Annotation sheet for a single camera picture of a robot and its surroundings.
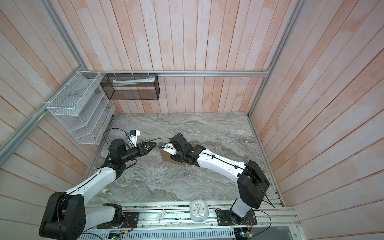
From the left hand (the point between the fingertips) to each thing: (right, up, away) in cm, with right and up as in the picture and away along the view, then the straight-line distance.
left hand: (155, 146), depth 81 cm
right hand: (+11, -1, +3) cm, 12 cm away
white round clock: (+24, -32, -6) cm, 41 cm away
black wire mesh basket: (-22, +40, +23) cm, 51 cm away
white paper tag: (+5, -35, -7) cm, 36 cm away
